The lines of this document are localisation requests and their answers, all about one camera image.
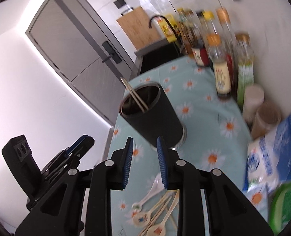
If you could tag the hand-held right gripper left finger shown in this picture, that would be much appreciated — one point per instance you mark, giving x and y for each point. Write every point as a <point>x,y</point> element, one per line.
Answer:
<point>128,162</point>

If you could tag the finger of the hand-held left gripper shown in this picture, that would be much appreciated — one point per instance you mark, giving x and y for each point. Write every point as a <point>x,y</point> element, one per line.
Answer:
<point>78,143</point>

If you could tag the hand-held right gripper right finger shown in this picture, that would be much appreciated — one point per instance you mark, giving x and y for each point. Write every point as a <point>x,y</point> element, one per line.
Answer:
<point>161,162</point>

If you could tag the white ceramic spoon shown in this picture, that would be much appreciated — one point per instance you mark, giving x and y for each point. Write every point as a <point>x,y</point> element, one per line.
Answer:
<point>145,199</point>

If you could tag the black utensil holder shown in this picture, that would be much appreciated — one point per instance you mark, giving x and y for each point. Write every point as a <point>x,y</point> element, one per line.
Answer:
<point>155,118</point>

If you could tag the daisy print tablecloth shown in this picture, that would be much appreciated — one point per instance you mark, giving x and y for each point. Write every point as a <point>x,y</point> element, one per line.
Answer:
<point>204,108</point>

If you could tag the white and blue bag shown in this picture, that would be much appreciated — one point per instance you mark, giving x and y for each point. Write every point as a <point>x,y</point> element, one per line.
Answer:
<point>258,157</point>

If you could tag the grey door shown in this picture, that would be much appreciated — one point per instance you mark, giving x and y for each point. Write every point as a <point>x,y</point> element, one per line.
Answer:
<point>74,41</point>

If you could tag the orange cap bottle cream label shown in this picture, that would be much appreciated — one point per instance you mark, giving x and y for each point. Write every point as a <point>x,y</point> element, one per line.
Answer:
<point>221,76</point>

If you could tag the dark kitchen sink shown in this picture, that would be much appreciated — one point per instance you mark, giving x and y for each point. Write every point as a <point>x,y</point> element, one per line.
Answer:
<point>157,56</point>

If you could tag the cream spice jar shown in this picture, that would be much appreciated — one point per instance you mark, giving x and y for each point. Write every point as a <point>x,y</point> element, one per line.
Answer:
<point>252,100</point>

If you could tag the dark soy sauce bottle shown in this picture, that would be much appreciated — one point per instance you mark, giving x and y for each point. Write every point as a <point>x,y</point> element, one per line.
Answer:
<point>200,56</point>

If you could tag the brown spice jar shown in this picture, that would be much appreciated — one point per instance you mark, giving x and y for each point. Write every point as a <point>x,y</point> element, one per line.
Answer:
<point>267,118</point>

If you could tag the amber utensil jar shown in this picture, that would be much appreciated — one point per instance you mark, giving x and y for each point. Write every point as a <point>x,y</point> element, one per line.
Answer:
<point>186,44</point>

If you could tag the wooden cutting board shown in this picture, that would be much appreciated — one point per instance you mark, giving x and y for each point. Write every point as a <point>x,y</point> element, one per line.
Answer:
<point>138,27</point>

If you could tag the yellow detergent bottle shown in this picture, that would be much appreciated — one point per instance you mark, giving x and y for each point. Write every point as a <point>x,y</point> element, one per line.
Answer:
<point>168,29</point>

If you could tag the green bag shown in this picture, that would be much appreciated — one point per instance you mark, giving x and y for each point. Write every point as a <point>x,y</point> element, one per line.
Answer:
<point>286,206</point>

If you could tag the black faucet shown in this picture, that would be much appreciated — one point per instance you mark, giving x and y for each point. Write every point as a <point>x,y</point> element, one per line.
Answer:
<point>160,16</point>

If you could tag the clear bottle with black cap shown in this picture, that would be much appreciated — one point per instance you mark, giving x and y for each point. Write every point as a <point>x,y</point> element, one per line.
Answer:
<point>199,19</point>

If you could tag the bottle with yellow-green cap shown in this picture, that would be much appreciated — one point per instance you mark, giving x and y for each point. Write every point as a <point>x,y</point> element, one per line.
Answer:
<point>181,13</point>

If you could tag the clear bottle with yellow cap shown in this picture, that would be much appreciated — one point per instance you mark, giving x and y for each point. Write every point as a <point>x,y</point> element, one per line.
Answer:
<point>208,16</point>

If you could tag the tall bottle with copper cap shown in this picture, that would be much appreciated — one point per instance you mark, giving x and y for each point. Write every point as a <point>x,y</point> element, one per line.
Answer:
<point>222,14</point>

